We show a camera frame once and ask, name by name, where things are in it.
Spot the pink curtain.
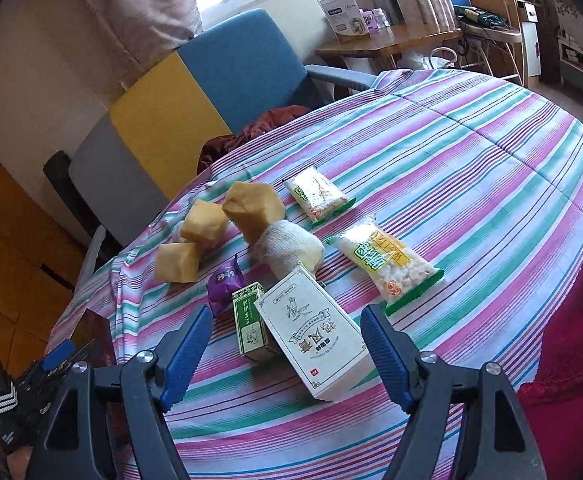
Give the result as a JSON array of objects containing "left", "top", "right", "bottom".
[{"left": 83, "top": 0, "right": 202, "bottom": 89}]

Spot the large white tea box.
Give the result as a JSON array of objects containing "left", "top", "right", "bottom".
[{"left": 256, "top": 266, "right": 374, "bottom": 402}]

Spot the large yellow sponge block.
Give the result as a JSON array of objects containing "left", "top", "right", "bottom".
[{"left": 154, "top": 242, "right": 200, "bottom": 284}]

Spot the dark red cloth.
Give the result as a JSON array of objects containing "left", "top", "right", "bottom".
[{"left": 197, "top": 105, "right": 311, "bottom": 174}]

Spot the wooden desk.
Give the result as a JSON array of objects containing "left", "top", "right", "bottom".
[{"left": 315, "top": 24, "right": 462, "bottom": 67}]

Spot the wooden chair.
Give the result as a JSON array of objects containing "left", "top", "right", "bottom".
[{"left": 451, "top": 0, "right": 526, "bottom": 87}]

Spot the white appliance carton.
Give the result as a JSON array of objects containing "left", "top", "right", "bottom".
[{"left": 320, "top": 0, "right": 369, "bottom": 41}]

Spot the gold tin tray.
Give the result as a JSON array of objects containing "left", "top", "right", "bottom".
[{"left": 71, "top": 310, "right": 116, "bottom": 368}]

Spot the small green white box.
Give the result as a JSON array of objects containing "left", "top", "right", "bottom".
[{"left": 233, "top": 282, "right": 280, "bottom": 363}]

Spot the red blanket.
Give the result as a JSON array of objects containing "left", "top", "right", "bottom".
[{"left": 518, "top": 265, "right": 583, "bottom": 479}]

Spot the green white candy bag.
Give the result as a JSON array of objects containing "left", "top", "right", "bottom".
[{"left": 324, "top": 216, "right": 444, "bottom": 315}]

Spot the grey yellow blue chair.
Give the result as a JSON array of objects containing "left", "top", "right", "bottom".
[{"left": 43, "top": 9, "right": 374, "bottom": 285}]

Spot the purple snack packet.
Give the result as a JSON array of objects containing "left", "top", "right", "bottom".
[{"left": 206, "top": 256, "right": 244, "bottom": 318}]

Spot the small green snack bag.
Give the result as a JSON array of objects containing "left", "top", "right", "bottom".
[{"left": 284, "top": 166, "right": 355, "bottom": 226}]

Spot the beige cloth roll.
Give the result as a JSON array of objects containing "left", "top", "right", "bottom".
[{"left": 253, "top": 220, "right": 325, "bottom": 280}]

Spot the striped bed cover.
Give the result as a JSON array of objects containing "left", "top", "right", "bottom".
[{"left": 50, "top": 70, "right": 583, "bottom": 479}]

